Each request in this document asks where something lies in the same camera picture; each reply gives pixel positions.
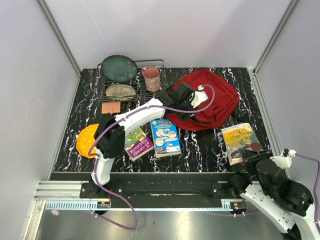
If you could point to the dark wire dish rack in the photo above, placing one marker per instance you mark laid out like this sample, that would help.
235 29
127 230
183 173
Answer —
137 83

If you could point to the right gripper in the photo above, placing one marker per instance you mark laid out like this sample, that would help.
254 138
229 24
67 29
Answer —
253 155

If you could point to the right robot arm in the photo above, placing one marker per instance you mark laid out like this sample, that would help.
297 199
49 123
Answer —
288 204

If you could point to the purple treehouse book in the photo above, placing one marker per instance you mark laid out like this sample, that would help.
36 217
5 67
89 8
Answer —
137 144

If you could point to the teal round plate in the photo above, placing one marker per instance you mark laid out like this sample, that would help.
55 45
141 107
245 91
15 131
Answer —
119 68

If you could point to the pink patterned mug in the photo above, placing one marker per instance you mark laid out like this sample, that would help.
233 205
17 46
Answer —
152 78

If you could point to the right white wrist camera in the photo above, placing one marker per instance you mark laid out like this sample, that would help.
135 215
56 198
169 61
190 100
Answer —
284 160

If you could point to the blue cartoon book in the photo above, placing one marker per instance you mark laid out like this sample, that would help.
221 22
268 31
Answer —
165 138

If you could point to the red student backpack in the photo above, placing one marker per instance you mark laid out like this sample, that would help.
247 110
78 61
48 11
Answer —
225 100

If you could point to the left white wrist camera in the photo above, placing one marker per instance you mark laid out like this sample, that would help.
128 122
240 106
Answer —
199 96

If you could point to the yellow illustrated book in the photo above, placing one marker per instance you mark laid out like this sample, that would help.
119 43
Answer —
240 136

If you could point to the orange yellow plate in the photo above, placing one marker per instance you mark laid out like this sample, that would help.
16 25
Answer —
85 139

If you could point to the beige patterned plate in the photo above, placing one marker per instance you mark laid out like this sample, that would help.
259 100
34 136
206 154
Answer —
120 91

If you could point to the aluminium frame rail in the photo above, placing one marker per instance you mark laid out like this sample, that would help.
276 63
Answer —
76 195

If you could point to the pink leather wallet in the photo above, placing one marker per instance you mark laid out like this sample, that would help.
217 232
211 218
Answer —
111 107

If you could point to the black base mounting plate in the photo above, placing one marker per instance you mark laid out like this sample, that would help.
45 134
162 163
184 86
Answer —
210 185

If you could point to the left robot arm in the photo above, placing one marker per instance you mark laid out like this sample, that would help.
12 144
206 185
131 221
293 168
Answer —
111 133

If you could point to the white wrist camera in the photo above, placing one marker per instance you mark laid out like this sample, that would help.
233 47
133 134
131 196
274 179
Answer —
284 160
199 96

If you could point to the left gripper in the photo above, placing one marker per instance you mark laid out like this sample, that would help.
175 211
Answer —
184 116

